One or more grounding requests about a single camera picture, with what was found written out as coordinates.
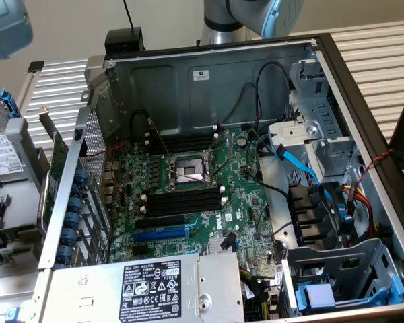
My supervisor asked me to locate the silver hard disk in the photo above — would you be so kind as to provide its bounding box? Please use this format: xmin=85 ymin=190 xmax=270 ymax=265
xmin=0 ymin=100 xmax=24 ymax=184

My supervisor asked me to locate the green graphics card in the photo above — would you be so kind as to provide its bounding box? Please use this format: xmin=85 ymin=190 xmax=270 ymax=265
xmin=38 ymin=106 xmax=71 ymax=233

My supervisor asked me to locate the blue case latch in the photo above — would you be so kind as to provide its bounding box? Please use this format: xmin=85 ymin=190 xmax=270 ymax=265
xmin=5 ymin=306 xmax=23 ymax=323

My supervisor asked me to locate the silver power supply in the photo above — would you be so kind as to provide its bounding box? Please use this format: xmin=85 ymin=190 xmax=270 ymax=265
xmin=50 ymin=251 xmax=246 ymax=323

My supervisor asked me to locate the long black expansion slot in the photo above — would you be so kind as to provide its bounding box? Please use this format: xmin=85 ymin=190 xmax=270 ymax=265
xmin=134 ymin=214 xmax=187 ymax=230

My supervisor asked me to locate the blue expansion slot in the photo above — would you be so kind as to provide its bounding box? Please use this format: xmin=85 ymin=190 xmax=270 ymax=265
xmin=133 ymin=225 xmax=191 ymax=242

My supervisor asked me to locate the silver locking lever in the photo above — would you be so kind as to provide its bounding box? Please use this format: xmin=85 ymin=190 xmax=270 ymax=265
xmin=147 ymin=118 xmax=172 ymax=159
xmin=166 ymin=168 xmax=208 ymax=184

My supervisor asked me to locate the CPU socket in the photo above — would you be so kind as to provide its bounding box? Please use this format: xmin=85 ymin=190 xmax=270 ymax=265
xmin=164 ymin=153 xmax=220 ymax=192

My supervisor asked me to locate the black box device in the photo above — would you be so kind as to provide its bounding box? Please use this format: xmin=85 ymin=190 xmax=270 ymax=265
xmin=104 ymin=26 xmax=146 ymax=57

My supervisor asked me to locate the silver chipset heatsink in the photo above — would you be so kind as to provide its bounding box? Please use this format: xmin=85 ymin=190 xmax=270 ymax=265
xmin=207 ymin=235 xmax=238 ymax=256

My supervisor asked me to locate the silver socket cover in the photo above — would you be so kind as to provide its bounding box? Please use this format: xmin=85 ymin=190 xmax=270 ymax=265
xmin=207 ymin=129 xmax=232 ymax=178

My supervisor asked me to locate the black angled plug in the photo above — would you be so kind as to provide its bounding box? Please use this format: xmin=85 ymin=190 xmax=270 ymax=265
xmin=220 ymin=231 xmax=237 ymax=252

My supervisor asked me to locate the green motherboard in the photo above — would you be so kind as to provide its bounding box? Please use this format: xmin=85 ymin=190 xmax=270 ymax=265
xmin=106 ymin=126 xmax=280 ymax=265

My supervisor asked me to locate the open grey PC case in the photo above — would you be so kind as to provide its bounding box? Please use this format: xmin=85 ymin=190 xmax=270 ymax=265
xmin=36 ymin=32 xmax=404 ymax=323

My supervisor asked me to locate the silver disk bay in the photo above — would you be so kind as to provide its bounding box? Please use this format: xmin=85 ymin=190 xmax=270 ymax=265
xmin=268 ymin=119 xmax=358 ymax=179

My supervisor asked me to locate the black plastic shroud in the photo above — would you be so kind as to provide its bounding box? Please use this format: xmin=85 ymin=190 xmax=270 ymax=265
xmin=287 ymin=183 xmax=341 ymax=250

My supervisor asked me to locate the blue disk caddy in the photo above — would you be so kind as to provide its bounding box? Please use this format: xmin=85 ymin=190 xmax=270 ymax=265
xmin=294 ymin=267 xmax=404 ymax=314

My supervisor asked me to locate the grey disk bay cage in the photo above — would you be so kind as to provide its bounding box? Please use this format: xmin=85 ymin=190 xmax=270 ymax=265
xmin=282 ymin=238 xmax=404 ymax=317

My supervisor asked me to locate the blue disk bracket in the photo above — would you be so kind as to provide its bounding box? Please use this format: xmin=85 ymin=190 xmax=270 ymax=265
xmin=0 ymin=87 xmax=22 ymax=119

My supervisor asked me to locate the thin red fan wire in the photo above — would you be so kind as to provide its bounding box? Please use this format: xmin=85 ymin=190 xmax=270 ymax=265
xmin=106 ymin=140 xmax=126 ymax=189

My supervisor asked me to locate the short black looped wire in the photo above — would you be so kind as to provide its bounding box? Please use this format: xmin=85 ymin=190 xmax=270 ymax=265
xmin=130 ymin=109 xmax=153 ymax=135

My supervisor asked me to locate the thin black cable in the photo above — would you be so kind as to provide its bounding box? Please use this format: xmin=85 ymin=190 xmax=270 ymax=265
xmin=122 ymin=0 xmax=135 ymax=30

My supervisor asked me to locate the thin dark wire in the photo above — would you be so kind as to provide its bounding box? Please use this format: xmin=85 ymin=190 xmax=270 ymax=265
xmin=221 ymin=83 xmax=257 ymax=128

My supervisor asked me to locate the power supply wire bundle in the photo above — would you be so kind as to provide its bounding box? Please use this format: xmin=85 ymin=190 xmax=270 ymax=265
xmin=238 ymin=267 xmax=283 ymax=323

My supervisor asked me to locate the black data wire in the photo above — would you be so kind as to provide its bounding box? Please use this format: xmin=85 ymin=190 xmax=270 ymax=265
xmin=244 ymin=127 xmax=290 ymax=199

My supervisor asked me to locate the blue disk wire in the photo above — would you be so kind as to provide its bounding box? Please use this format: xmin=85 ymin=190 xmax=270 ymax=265
xmin=274 ymin=143 xmax=354 ymax=225

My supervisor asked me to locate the yellow red wire bundle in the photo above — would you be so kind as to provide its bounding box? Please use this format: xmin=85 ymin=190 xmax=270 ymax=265
xmin=342 ymin=183 xmax=383 ymax=238

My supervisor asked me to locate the red black twisted wire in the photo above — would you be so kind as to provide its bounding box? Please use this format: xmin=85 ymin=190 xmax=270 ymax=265
xmin=351 ymin=149 xmax=395 ymax=189

